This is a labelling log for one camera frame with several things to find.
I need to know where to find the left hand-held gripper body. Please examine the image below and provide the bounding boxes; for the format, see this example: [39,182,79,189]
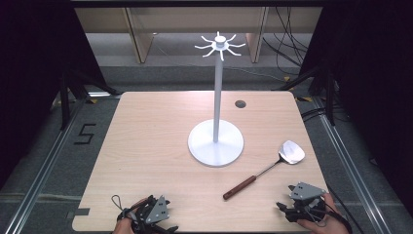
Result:
[129,194,171,234]

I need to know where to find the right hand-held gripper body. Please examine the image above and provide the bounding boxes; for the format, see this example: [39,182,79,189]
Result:
[285,181,328,223]

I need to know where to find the metal spatula with wooden handle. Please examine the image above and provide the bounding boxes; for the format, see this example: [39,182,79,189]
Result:
[222,139,307,201]

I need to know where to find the white hook stand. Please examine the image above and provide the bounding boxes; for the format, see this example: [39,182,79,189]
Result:
[187,30,246,168]

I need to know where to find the person's left hand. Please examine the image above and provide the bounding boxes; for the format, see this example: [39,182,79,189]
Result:
[112,198,148,234]

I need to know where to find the person's right hand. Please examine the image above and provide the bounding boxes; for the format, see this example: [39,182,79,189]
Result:
[296,192,351,234]

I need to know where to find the black tape patch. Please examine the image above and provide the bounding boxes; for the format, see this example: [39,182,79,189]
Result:
[65,208,92,219]

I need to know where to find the black metal stand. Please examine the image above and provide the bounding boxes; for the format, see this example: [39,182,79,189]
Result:
[57,63,121,132]
[274,63,338,127]

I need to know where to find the dark curtain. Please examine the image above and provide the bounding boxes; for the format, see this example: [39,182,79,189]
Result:
[297,0,413,225]
[0,0,109,191]

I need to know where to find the light wooden desk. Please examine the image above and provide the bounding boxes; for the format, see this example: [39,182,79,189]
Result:
[74,6,323,64]

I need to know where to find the thin black cord loop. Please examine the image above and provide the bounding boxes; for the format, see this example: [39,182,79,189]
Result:
[110,194,125,213]

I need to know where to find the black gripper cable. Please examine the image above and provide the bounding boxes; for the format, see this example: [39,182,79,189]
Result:
[325,183,366,234]

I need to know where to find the metal floor rail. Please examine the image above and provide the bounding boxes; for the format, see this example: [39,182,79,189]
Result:
[311,97,388,234]
[3,96,89,234]

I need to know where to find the black floor cables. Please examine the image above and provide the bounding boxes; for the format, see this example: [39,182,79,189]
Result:
[300,106,350,124]

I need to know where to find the bundle of black cables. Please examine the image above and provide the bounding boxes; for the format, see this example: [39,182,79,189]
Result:
[262,6,314,83]

